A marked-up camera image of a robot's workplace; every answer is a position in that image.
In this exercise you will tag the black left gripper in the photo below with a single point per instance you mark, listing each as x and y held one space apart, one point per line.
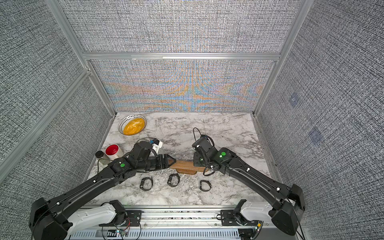
161 165

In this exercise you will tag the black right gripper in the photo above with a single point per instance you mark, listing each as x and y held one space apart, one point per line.
196 157

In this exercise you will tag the wooden watch stand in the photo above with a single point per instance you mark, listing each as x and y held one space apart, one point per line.
187 168

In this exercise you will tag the black chunky watch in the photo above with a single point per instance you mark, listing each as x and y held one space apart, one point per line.
146 184
173 180

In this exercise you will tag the black slim watch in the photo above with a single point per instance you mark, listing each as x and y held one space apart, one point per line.
208 171
205 186

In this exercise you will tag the left white arm base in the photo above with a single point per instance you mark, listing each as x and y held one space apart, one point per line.
112 212

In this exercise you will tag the right white arm base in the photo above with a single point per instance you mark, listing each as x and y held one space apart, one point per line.
249 213

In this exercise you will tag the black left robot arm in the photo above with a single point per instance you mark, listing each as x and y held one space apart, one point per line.
61 216

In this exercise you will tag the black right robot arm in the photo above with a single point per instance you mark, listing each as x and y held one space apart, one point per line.
288 203

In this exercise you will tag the orange food in bowl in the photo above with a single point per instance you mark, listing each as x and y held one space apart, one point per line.
134 126

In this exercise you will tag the white patterned bowl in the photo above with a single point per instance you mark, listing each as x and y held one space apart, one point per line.
123 122

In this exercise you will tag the white mug red inside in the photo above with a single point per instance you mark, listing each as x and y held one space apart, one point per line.
113 152

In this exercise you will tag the small jar black lid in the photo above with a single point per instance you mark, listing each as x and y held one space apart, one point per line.
102 158

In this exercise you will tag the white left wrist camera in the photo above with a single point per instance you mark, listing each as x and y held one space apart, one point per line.
157 145

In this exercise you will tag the aluminium front rail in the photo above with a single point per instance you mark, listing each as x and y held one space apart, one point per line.
183 217

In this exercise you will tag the white vented cable duct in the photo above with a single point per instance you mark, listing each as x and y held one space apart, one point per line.
157 234

